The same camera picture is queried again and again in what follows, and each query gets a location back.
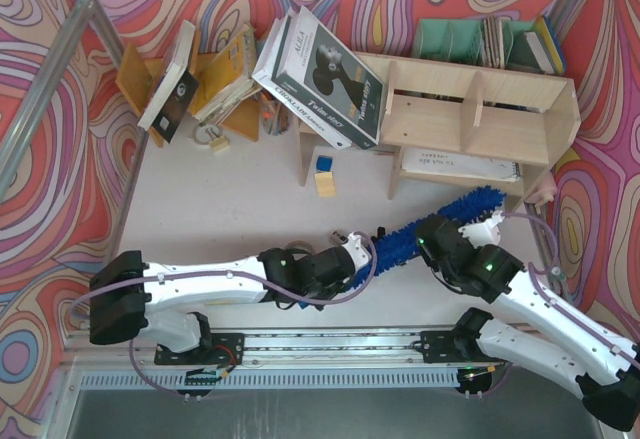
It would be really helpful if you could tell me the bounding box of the blue fluffy duster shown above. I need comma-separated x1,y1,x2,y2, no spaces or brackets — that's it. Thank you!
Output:
373,186,506,276

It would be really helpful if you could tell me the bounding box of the beige masking tape roll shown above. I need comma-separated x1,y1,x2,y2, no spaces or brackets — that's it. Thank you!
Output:
284,241,315,255

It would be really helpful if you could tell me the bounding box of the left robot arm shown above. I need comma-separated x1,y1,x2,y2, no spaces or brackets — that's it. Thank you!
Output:
89,240,371,354

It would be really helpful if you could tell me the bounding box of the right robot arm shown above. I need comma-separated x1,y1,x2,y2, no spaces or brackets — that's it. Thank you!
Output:
415,212,639,432

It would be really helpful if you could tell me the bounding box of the light wooden bookshelf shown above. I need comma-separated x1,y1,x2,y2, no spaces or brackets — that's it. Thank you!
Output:
294,51,582,218

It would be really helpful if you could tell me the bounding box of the beige black stapler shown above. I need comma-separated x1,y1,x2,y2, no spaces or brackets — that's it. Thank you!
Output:
329,230,348,246

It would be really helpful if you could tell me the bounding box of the black clip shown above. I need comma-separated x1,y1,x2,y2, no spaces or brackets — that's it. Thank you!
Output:
372,226,386,241

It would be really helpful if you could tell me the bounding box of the pink pig figure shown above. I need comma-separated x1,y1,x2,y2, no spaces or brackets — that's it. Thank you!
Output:
525,171,558,214

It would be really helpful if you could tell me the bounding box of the blue eraser block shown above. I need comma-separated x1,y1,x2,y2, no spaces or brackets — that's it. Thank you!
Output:
316,155,333,173

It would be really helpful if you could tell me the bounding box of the spiral notebook white cover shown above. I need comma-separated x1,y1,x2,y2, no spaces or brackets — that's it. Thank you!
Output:
402,148,521,182

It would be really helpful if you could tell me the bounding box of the pencil cup with pencils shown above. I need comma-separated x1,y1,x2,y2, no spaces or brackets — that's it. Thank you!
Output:
258,91,289,136

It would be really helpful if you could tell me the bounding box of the white Chokladfabriken book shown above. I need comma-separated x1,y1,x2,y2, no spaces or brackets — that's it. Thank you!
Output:
252,8,352,149

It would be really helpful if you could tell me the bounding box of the Twins story book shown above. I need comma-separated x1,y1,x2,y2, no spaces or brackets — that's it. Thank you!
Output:
272,7,385,149

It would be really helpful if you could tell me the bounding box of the yellow worn book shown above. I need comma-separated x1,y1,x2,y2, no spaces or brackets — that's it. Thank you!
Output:
192,23,258,125

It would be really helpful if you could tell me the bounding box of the black white paperback book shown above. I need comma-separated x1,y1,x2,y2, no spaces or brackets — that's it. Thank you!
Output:
138,20,198,143

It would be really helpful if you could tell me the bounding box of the green desk organizer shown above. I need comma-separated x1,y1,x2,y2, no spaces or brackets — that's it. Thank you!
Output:
411,18,555,75

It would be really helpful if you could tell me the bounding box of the blue covered notebook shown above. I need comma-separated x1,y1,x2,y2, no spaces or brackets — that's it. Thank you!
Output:
524,16,567,76

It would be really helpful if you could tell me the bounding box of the orange wooden book stand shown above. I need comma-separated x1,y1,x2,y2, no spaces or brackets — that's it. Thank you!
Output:
116,35,261,142

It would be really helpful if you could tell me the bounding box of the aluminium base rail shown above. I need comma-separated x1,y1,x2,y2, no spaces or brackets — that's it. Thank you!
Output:
62,328,601,368

